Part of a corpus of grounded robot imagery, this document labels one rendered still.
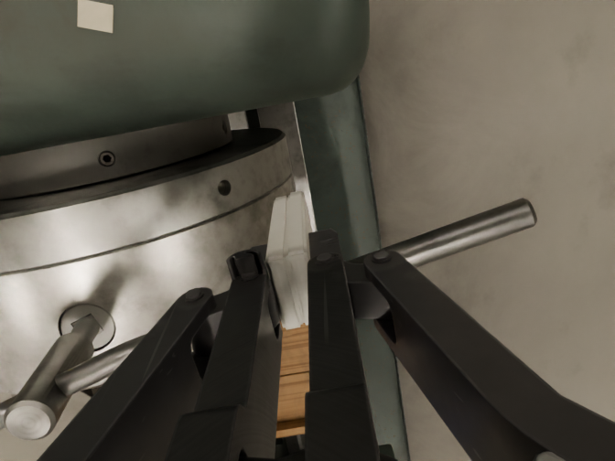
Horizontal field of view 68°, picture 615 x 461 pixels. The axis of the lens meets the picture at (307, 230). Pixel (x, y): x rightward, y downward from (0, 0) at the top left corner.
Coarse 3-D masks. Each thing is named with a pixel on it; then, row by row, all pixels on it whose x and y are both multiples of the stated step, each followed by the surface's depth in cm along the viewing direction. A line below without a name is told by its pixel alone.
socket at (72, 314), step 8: (80, 304) 28; (88, 304) 28; (64, 312) 28; (72, 312) 28; (80, 312) 28; (88, 312) 28; (96, 312) 28; (104, 312) 29; (64, 320) 28; (72, 320) 28; (96, 320) 29; (104, 320) 29; (112, 320) 29; (64, 328) 28; (104, 328) 29; (112, 328) 29; (96, 336) 29; (104, 336) 29; (112, 336) 29; (96, 344) 29; (104, 344) 29
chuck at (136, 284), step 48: (288, 192) 38; (192, 240) 30; (240, 240) 32; (0, 288) 28; (48, 288) 27; (96, 288) 28; (144, 288) 29; (192, 288) 30; (0, 336) 29; (48, 336) 29; (0, 384) 31; (96, 384) 30
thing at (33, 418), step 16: (80, 320) 28; (64, 336) 26; (80, 336) 26; (48, 352) 24; (64, 352) 24; (80, 352) 25; (48, 368) 23; (64, 368) 23; (32, 384) 21; (48, 384) 22; (16, 400) 20; (32, 400) 20; (48, 400) 21; (64, 400) 22; (16, 416) 20; (32, 416) 20; (48, 416) 21; (16, 432) 21; (32, 432) 21; (48, 432) 21
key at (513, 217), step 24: (480, 216) 18; (504, 216) 17; (528, 216) 17; (408, 240) 19; (432, 240) 18; (456, 240) 18; (480, 240) 18; (144, 336) 22; (96, 360) 22; (120, 360) 22; (72, 384) 22; (0, 408) 22
